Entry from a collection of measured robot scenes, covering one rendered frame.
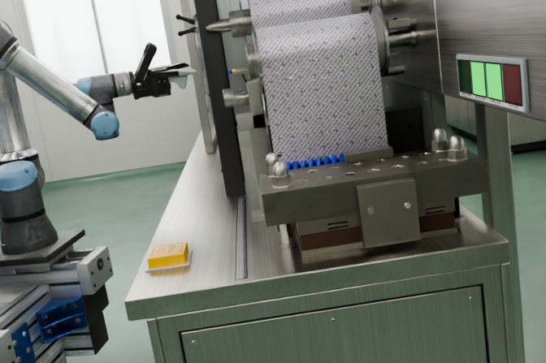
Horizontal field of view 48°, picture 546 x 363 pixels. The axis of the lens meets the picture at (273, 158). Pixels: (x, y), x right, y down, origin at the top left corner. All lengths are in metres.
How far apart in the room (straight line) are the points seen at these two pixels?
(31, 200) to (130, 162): 5.27
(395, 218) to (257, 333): 0.31
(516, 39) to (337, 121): 0.48
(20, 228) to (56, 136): 5.40
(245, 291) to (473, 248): 0.39
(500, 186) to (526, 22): 0.73
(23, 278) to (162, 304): 0.82
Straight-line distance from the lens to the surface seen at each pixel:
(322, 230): 1.11
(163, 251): 1.20
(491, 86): 0.96
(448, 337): 1.16
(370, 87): 1.26
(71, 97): 1.77
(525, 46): 0.86
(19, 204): 1.79
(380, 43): 1.27
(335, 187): 1.08
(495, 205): 1.53
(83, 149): 7.12
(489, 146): 1.50
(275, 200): 1.07
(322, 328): 1.10
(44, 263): 1.80
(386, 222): 1.09
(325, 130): 1.26
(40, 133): 7.22
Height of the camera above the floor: 1.30
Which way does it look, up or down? 11 degrees down
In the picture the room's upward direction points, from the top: 8 degrees counter-clockwise
